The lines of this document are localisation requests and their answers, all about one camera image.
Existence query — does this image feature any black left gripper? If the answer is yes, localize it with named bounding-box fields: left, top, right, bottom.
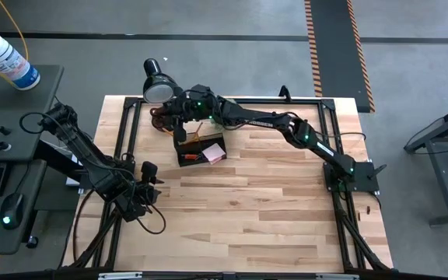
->
left=133, top=160, right=166, bottom=208

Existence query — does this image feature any pink sticky note pad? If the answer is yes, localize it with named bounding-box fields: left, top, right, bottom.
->
left=201, top=142, right=227, bottom=165

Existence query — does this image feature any black mesh desk organizer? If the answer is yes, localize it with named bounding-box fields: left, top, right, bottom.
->
left=172, top=131, right=227, bottom=168

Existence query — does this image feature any black desk lamp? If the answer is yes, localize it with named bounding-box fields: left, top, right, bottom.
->
left=142, top=58, right=182, bottom=133

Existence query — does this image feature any green artificial potted plant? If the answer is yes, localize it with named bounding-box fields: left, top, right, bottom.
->
left=208, top=97, right=240, bottom=129

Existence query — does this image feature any black computer mouse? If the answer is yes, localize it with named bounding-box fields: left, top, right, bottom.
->
left=0, top=193, right=26, bottom=230

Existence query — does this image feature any black side desk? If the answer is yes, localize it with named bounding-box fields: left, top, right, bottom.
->
left=0, top=61, right=65, bottom=256

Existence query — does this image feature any black hazard-striped floor mat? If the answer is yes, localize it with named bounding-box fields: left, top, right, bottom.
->
left=304, top=0, right=376, bottom=114

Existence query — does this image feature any white wipes canister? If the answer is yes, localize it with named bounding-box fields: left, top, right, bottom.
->
left=0, top=31, right=41, bottom=92

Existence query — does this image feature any grey metal table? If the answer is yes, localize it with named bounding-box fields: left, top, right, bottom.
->
left=404, top=96, right=448, bottom=229

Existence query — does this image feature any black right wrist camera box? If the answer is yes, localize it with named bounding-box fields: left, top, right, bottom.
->
left=184, top=84, right=212, bottom=103

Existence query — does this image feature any black left camera cable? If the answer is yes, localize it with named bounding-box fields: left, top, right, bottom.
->
left=135, top=201, right=167, bottom=236

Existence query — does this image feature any silver frame bracket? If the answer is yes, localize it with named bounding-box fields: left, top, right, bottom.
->
left=98, top=271, right=143, bottom=280
left=315, top=273, right=360, bottom=280

